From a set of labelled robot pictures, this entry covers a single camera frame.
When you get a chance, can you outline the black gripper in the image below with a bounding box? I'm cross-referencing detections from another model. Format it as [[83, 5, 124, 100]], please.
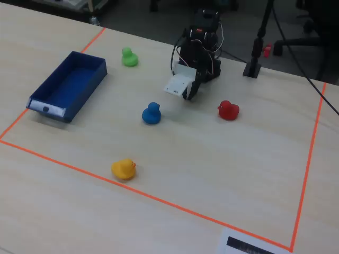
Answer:
[[179, 39, 205, 103]]

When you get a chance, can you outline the yellow rubber duck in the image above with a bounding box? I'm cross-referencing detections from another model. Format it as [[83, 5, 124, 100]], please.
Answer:
[[111, 158, 137, 181]]

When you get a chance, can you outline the red rubber duck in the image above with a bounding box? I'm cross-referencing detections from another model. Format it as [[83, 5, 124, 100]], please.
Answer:
[[217, 100, 240, 121]]

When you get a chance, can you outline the blue rubber duck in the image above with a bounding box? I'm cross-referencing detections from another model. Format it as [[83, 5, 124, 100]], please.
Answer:
[[141, 102, 162, 125]]

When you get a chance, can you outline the green rubber duck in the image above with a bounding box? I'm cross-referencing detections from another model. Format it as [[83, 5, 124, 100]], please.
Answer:
[[121, 47, 139, 68]]

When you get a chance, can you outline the blue plastic box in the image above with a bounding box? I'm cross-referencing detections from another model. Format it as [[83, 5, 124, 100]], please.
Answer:
[[25, 50, 108, 123]]

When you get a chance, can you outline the red clamp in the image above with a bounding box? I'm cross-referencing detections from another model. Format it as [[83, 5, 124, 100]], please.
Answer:
[[262, 43, 273, 59]]

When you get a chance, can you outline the black stand pole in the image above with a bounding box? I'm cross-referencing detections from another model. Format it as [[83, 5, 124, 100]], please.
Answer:
[[251, 0, 276, 66]]

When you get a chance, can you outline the orange tape border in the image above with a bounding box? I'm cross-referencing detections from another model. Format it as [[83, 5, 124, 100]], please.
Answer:
[[0, 27, 327, 253]]

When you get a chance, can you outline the black office chair base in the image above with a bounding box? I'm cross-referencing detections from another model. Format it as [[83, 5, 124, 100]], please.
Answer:
[[272, 15, 339, 81]]

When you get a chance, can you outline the white paper with black bar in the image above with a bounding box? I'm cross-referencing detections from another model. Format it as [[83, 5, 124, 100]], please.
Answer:
[[217, 228, 292, 254]]

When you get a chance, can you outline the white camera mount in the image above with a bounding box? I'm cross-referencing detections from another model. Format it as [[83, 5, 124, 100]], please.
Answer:
[[163, 60, 198, 97]]

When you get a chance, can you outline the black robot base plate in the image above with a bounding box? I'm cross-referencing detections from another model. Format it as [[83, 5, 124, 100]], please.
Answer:
[[201, 58, 222, 84]]

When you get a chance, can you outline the black camera cable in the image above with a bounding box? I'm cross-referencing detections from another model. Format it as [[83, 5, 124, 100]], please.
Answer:
[[170, 33, 188, 77]]

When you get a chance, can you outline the long black cable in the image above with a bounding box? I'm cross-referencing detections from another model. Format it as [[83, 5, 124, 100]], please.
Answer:
[[272, 0, 339, 116]]

